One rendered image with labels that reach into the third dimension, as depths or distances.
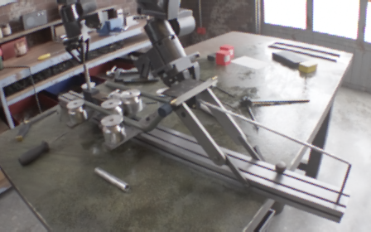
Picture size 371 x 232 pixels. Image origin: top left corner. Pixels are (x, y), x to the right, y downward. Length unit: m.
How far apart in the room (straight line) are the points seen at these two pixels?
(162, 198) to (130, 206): 0.06
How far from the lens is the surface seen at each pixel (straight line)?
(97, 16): 0.92
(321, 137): 1.63
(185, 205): 0.54
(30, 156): 0.75
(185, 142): 0.65
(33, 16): 2.68
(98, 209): 0.56
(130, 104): 0.75
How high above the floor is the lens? 1.26
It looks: 28 degrees down
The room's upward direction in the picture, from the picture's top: 4 degrees counter-clockwise
